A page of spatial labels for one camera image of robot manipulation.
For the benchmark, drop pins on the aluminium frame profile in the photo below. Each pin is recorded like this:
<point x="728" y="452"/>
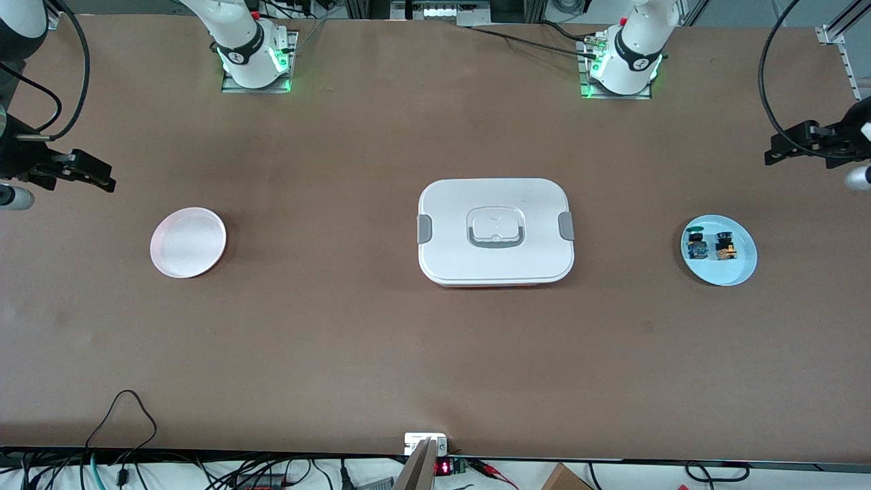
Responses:
<point x="850" y="27"/>

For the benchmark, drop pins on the pink round plate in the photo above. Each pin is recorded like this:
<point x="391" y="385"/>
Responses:
<point x="188" y="243"/>

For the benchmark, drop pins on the green push-button switch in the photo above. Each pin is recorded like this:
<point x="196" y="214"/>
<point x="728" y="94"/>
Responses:
<point x="697" y="246"/>

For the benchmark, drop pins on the red digit display board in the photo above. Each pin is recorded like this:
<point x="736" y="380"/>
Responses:
<point x="446" y="467"/>

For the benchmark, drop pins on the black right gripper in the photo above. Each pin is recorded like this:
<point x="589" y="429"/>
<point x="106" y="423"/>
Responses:
<point x="15" y="156"/>

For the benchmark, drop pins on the light blue round plate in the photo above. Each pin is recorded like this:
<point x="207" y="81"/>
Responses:
<point x="745" y="269"/>

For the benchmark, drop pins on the white lidded box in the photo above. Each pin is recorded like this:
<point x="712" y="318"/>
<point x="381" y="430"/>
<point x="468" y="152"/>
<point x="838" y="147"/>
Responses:
<point x="495" y="231"/>

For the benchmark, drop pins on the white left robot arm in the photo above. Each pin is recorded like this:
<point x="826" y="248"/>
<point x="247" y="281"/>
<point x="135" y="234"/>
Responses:
<point x="636" y="54"/>

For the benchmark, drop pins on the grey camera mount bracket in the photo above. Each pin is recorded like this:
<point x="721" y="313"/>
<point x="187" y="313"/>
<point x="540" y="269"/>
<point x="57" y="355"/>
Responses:
<point x="425" y="452"/>

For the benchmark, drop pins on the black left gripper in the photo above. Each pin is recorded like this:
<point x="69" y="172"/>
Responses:
<point x="846" y="134"/>

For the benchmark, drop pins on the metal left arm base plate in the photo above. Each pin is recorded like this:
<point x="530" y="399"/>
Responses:
<point x="588" y="92"/>

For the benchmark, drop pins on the orange push-button switch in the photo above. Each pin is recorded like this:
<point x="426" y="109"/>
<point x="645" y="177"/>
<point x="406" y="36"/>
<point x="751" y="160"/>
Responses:
<point x="726" y="247"/>

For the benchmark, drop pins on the brown cardboard box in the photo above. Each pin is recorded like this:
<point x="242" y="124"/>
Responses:
<point x="565" y="480"/>

